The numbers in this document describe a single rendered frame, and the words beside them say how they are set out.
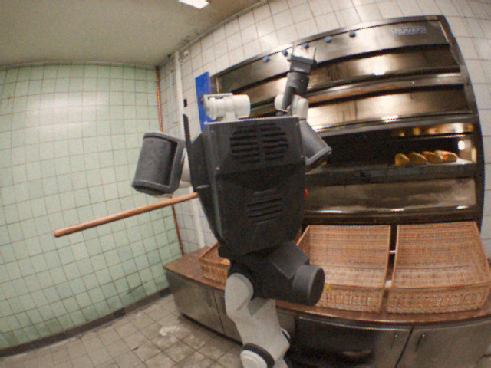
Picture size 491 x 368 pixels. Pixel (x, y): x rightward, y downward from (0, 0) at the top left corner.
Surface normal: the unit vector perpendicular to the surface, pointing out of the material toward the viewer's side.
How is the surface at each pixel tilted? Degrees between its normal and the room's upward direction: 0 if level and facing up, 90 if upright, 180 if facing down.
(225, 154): 90
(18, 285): 90
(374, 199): 70
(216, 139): 90
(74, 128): 90
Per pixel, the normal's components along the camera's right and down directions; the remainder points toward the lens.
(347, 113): -0.62, -0.18
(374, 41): -0.58, 0.18
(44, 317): 0.78, -0.05
